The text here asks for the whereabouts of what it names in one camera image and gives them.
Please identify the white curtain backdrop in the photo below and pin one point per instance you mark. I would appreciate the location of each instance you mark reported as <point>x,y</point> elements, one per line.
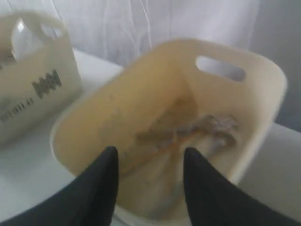
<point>121,30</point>

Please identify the cream bin with triangle mark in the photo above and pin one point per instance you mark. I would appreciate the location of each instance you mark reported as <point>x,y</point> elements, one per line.
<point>176,83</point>

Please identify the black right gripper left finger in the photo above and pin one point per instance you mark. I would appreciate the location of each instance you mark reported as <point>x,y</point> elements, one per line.
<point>89,200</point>

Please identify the steel fork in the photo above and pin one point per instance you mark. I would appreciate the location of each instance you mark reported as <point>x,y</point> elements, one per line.
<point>222,128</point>

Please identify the horizontal wooden chopstick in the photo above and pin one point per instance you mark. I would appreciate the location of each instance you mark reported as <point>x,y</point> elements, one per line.
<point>164,147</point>

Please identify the cream bin with circle mark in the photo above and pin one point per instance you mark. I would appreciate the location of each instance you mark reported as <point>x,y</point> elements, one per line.
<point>34,85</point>

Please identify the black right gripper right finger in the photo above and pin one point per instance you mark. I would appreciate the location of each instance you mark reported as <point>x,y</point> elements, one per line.
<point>212,200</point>

